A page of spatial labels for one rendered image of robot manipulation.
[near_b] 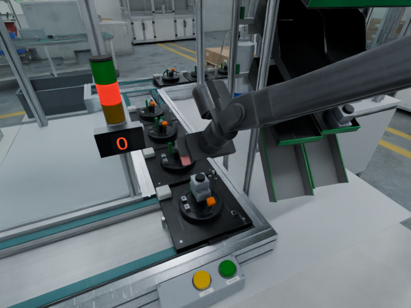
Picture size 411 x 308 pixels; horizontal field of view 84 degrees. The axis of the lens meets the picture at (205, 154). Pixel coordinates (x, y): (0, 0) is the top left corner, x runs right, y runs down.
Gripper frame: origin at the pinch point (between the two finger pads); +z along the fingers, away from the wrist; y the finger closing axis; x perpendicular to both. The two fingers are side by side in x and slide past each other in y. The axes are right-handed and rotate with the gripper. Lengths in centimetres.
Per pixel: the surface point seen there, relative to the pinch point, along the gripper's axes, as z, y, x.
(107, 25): 513, -15, -522
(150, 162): 34.7, 9.9, -8.0
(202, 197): 7.4, 0.8, 11.5
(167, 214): 15.4, 10.9, 13.6
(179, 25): 645, -281, -635
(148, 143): 44.5, 7.9, -19.0
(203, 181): 5.3, -0.2, 7.4
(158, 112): 60, -4, -40
